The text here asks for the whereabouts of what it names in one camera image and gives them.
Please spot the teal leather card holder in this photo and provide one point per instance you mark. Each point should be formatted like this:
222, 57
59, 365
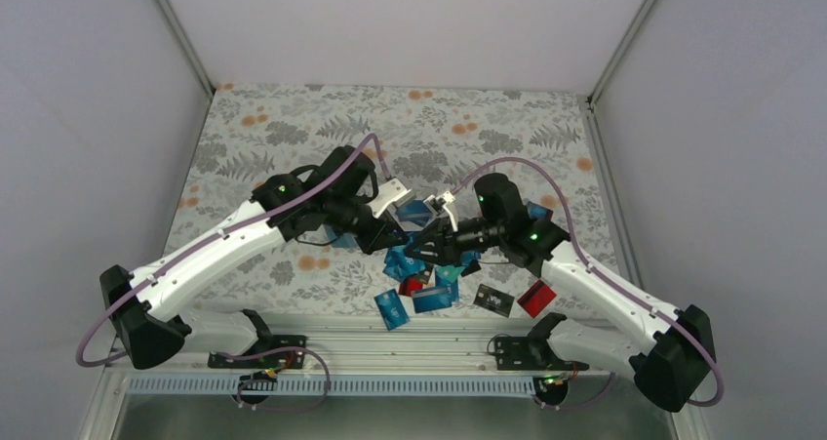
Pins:
339, 239

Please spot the aluminium frame post left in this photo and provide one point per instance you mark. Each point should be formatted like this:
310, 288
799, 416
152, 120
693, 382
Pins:
187, 49

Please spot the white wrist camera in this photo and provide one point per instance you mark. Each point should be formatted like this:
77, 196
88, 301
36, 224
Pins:
390, 193
442, 206

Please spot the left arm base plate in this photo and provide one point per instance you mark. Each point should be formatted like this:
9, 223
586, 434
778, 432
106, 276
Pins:
278, 352

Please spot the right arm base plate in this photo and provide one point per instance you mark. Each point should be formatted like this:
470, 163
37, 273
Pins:
513, 354

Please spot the grey cable duct front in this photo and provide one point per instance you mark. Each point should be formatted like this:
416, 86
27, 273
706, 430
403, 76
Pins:
346, 385

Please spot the red card black stripe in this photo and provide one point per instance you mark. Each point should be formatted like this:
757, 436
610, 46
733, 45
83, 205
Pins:
536, 298

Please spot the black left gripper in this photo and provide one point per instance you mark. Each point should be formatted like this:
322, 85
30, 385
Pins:
380, 234

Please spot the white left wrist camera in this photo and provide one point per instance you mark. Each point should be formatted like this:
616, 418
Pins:
390, 193

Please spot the aluminium rail base front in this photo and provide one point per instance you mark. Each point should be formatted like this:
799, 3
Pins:
349, 344

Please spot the blue card far right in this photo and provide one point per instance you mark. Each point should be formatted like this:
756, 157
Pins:
537, 211

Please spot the black visa card right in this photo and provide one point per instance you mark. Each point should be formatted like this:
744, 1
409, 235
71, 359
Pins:
493, 300

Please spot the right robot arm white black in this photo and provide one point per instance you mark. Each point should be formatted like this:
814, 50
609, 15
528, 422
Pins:
665, 350

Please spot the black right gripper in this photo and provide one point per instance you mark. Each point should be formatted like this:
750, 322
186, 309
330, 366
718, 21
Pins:
441, 234

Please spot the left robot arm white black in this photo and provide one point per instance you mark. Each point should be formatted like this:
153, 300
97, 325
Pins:
151, 307

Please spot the aluminium frame post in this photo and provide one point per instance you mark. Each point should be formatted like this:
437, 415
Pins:
621, 50
187, 49

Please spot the aluminium frame post right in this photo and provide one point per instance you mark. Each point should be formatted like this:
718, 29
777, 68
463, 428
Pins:
621, 50

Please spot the blue card stack upper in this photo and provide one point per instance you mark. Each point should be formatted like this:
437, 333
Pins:
414, 216

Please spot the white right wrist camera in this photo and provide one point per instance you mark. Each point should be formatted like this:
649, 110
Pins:
442, 206

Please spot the teal card centre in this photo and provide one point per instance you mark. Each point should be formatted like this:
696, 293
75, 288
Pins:
447, 275

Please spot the floral patterned table mat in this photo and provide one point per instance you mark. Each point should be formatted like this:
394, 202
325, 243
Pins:
431, 140

